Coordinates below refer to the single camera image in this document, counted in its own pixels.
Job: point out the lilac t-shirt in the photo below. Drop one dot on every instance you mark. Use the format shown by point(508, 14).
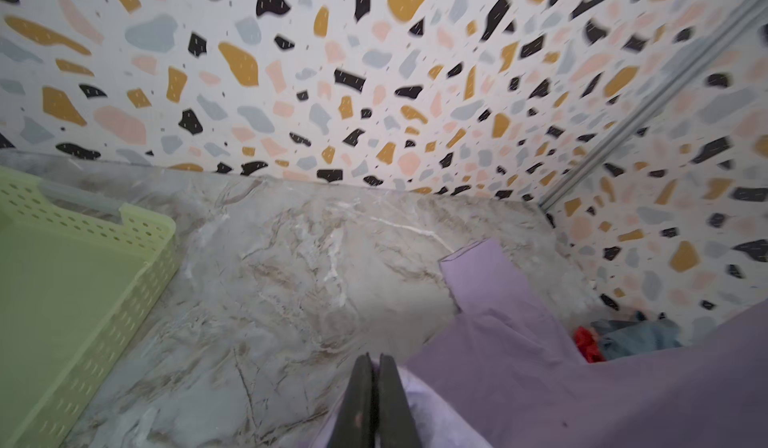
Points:
point(506, 373)

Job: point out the aluminium corner post right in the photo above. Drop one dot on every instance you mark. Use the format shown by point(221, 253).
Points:
point(682, 69)

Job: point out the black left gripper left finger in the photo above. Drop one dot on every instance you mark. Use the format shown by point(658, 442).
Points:
point(354, 426)

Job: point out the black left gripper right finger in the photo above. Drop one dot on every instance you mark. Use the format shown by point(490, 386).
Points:
point(396, 424)

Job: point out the red folded t-shirt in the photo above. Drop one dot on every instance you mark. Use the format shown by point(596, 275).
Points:
point(587, 345)

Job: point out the light green plastic basket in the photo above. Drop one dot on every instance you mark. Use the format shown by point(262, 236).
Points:
point(79, 275)

